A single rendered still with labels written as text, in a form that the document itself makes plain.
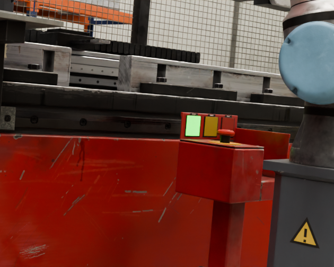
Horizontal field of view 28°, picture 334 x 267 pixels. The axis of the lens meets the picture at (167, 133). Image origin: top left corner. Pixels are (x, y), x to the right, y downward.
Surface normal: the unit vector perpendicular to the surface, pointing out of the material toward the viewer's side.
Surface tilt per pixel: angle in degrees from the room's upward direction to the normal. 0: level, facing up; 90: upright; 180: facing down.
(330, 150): 72
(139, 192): 90
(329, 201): 90
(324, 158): 90
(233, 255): 90
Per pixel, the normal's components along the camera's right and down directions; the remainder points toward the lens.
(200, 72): 0.61, 0.09
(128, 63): -0.79, -0.04
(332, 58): -0.41, 0.15
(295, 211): -0.62, -0.01
